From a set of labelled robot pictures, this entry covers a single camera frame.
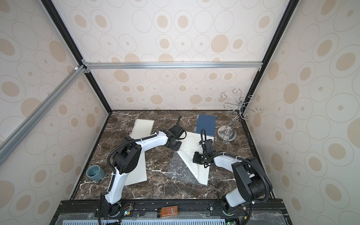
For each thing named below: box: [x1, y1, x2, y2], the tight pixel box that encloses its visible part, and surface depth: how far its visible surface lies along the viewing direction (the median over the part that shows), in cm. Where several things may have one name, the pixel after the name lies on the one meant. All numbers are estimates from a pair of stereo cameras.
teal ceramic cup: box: [85, 165, 105, 182], surface depth 83 cm
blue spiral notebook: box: [194, 113, 217, 137], surface depth 115 cm
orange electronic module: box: [160, 205, 179, 218], surface depth 71 cm
